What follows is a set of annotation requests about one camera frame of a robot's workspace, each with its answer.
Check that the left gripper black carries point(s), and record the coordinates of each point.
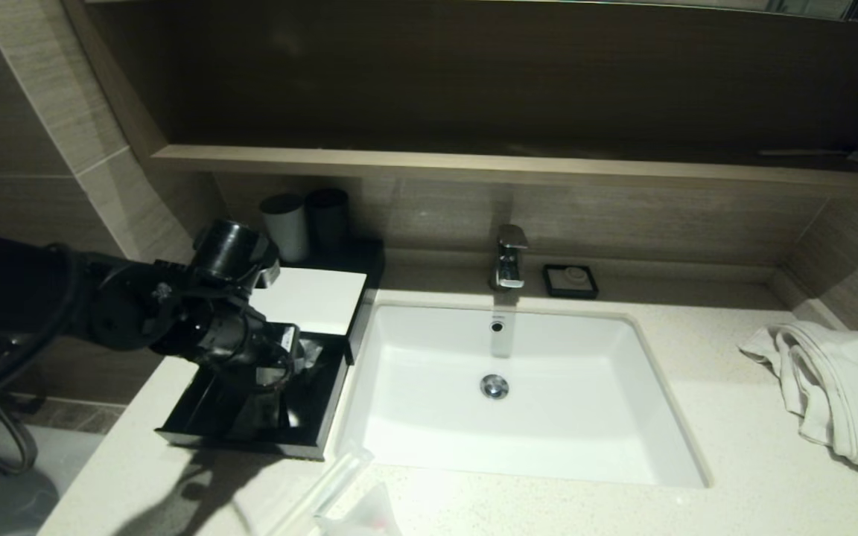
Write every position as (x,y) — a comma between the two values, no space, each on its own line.
(235,339)

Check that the white rectangular sink basin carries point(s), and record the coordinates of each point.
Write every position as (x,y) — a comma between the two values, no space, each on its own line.
(563,417)

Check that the black glossy drawer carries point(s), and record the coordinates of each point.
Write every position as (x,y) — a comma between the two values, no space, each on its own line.
(313,428)

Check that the black box with white lid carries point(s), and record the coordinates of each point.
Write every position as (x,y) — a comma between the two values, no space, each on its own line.
(325,298)

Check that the wooden wall shelf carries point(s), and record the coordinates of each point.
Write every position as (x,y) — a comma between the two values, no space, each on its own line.
(474,165)

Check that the chrome sink drain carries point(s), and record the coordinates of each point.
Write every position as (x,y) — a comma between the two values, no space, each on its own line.
(494,386)

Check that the black cup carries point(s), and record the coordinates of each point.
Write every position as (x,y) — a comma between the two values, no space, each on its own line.
(328,219)

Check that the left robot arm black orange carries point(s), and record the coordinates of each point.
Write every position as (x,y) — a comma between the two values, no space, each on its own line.
(27,283)

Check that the chrome faucet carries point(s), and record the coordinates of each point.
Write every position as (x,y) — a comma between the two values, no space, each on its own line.
(509,257)

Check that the grey cup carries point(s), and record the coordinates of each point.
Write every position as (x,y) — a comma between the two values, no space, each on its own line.
(287,223)

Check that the white sachet with red print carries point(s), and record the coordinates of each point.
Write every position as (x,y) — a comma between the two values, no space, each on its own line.
(369,517)

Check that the clear plastic tube package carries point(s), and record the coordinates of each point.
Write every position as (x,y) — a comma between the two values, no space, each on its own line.
(325,487)

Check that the round white soap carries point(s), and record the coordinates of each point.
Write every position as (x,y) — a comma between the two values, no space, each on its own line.
(572,278)

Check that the white crumpled towel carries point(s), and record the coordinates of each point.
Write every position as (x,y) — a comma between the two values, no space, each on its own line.
(846,394)

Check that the black square soap dish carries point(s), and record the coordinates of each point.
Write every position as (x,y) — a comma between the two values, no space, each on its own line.
(550,286)

